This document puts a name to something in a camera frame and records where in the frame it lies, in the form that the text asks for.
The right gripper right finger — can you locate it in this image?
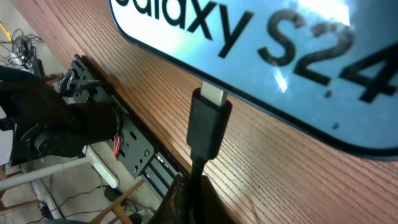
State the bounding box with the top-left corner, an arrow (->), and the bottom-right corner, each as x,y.
200,175 -> 242,224

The black USB charging cable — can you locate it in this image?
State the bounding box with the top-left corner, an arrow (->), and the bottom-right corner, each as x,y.
185,80 -> 233,224

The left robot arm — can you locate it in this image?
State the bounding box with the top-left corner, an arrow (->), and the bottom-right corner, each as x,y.
1,66 -> 124,166

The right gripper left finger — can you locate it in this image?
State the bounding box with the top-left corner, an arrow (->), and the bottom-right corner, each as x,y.
147,174 -> 190,224

